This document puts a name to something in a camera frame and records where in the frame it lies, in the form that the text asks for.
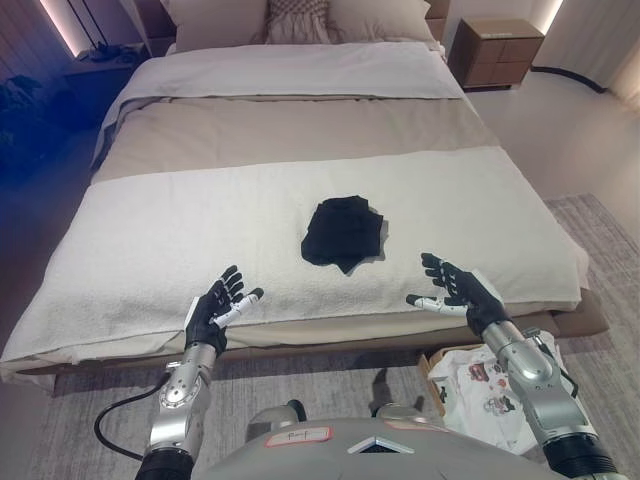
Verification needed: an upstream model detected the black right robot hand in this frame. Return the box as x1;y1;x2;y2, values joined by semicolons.
405;252;512;337

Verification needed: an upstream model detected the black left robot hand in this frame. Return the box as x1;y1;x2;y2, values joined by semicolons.
185;265;265;357

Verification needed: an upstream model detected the black garment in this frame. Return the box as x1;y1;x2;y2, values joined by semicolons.
299;195;390;276

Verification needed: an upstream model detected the light wooden basket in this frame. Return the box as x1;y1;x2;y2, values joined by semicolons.
418;327;559;417

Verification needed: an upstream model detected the white textured bed blanket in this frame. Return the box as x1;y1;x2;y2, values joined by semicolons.
0;149;584;366

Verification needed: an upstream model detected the bed with white cover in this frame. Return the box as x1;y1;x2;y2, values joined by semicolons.
0;92;584;386

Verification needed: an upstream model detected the white printed garment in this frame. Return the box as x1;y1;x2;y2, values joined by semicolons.
429;344;542;454

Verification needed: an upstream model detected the silver left robot leg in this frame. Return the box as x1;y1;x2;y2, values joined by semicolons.
247;398;307;437

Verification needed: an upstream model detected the silver robot leg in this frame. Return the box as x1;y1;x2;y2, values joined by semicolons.
247;398;307;437
368;367;451;432

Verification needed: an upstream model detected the silver right robot leg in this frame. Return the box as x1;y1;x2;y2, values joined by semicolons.
368;367;451;432

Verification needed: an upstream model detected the grey robot torso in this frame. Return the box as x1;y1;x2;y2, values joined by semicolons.
192;414;556;480

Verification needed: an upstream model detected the brown wooden nightstand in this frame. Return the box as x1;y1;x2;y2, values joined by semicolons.
448;18;546;92

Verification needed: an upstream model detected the white folded top sheet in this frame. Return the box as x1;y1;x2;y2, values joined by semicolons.
119;40;464;101

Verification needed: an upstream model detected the dark cluttered side table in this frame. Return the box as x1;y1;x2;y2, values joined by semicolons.
64;39;151;104

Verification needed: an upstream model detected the beige pillow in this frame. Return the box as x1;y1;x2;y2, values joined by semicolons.
324;0;436;44
159;0;274;52

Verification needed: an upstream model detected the woven fringed decorative cushion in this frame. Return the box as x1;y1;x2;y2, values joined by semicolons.
263;0;334;45

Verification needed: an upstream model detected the dark right wrist cable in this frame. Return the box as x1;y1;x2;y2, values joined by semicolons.
524;328;581;401

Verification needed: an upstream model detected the brown bed frame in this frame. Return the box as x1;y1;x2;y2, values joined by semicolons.
12;287;604;396

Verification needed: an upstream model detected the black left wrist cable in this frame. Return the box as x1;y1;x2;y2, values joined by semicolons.
94;372;174;461

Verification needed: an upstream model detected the black floor cable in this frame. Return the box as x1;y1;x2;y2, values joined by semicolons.
532;64;609;94

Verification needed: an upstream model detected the wall light strip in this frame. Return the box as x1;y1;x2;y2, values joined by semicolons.
39;0;81;57
529;0;565;30

